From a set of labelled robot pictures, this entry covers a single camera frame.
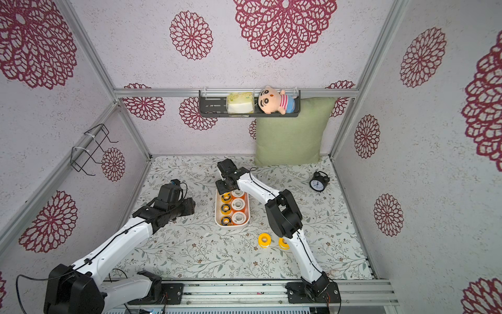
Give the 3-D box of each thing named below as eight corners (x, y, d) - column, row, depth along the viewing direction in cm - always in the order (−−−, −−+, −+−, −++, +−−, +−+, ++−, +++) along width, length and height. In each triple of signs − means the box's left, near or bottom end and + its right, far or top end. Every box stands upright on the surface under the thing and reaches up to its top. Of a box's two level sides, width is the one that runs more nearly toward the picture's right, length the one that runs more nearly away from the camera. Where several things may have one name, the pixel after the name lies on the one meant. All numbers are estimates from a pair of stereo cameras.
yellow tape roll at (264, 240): (258, 248, 87) (258, 246, 85) (258, 235, 91) (258, 233, 89) (271, 248, 87) (271, 246, 85) (270, 235, 91) (270, 233, 89)
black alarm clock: (308, 187, 109) (312, 176, 101) (312, 180, 112) (316, 169, 104) (321, 193, 106) (326, 183, 98) (325, 186, 109) (331, 176, 101)
